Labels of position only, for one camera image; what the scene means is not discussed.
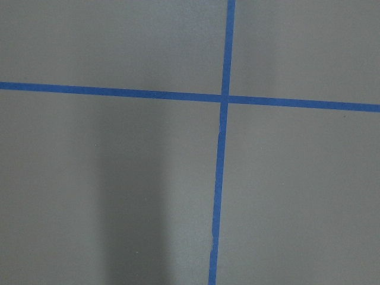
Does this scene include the brown table mat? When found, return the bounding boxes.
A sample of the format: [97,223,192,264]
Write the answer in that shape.
[1,1,379,284]

